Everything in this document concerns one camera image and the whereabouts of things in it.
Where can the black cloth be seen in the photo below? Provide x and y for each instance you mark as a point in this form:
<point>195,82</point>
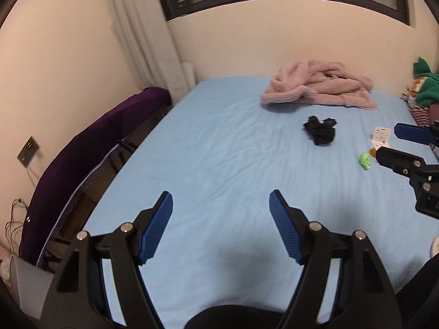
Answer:
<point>320,132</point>

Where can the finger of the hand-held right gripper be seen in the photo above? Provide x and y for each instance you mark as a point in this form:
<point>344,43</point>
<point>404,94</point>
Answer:
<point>411,133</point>
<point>394,159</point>

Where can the small green toy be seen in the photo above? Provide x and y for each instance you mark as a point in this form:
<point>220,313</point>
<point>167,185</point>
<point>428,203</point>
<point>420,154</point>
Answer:
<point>365,161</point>

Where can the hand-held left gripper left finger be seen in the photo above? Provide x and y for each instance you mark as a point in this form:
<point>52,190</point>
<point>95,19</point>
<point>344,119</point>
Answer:
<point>157,226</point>

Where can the metal wall outlet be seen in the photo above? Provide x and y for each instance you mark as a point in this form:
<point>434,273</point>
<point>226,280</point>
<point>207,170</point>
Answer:
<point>28,151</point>

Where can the striped duvet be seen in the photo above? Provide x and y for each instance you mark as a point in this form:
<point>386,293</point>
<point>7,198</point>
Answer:
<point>423,114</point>

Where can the white curtain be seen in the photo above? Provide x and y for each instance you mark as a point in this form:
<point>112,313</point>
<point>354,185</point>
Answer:
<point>147,34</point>

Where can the mauve fleece blanket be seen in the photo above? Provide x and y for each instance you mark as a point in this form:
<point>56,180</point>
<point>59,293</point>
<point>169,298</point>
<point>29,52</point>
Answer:
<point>319,85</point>

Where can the green towel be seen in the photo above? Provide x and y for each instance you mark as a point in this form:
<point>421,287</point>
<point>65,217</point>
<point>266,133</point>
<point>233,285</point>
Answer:
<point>428,89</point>

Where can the white board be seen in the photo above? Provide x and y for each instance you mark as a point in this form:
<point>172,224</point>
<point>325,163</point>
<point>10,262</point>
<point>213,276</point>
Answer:
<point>29,288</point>

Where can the purple cloth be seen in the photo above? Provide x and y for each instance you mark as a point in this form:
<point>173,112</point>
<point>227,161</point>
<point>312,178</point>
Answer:
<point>68,164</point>

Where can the white instruction leaflet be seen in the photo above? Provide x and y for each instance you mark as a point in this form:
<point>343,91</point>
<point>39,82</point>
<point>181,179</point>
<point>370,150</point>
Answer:
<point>381,137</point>

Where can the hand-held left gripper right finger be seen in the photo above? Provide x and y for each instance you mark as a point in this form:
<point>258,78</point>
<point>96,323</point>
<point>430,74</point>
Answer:
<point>286,226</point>

